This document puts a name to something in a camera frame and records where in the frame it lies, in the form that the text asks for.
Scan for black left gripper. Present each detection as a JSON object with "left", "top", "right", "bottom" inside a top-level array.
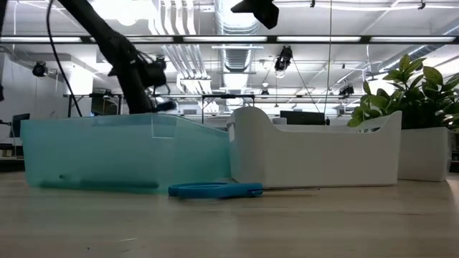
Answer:
[{"left": 123, "top": 84, "right": 177, "bottom": 115}]

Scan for black ceiling spotlight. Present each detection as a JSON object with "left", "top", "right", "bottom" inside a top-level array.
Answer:
[
  {"left": 32, "top": 60, "right": 49, "bottom": 78},
  {"left": 338, "top": 83, "right": 356, "bottom": 98},
  {"left": 273, "top": 45, "right": 294, "bottom": 79}
]

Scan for teal translucent plastic bin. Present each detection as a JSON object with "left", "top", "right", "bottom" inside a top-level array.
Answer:
[{"left": 19, "top": 113, "right": 232, "bottom": 195}]

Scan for black computer monitor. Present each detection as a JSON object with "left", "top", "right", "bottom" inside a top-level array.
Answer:
[{"left": 279, "top": 110, "right": 326, "bottom": 126}]

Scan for small dark monitor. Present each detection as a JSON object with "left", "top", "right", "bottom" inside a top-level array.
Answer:
[{"left": 11, "top": 113, "right": 32, "bottom": 140}]

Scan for white plastic bin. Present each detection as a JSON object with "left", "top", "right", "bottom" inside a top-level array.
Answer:
[{"left": 226, "top": 105, "right": 403, "bottom": 188}]

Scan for artificial green plant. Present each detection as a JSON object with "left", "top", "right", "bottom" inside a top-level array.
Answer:
[{"left": 346, "top": 53, "right": 459, "bottom": 183}]

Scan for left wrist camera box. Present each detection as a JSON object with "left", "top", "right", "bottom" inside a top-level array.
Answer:
[{"left": 138, "top": 59, "right": 169, "bottom": 90}]

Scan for silver ventilation duct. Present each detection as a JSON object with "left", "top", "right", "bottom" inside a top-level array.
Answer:
[{"left": 211, "top": 44, "right": 265, "bottom": 105}]

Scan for thin hanging cable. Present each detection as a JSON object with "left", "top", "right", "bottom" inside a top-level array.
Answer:
[{"left": 323, "top": 0, "right": 333, "bottom": 115}]

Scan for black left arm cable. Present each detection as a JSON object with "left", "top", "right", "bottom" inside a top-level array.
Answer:
[{"left": 45, "top": 0, "right": 84, "bottom": 118}]

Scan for blue handled scissors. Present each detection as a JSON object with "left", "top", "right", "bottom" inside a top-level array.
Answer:
[{"left": 167, "top": 181, "right": 321, "bottom": 201}]

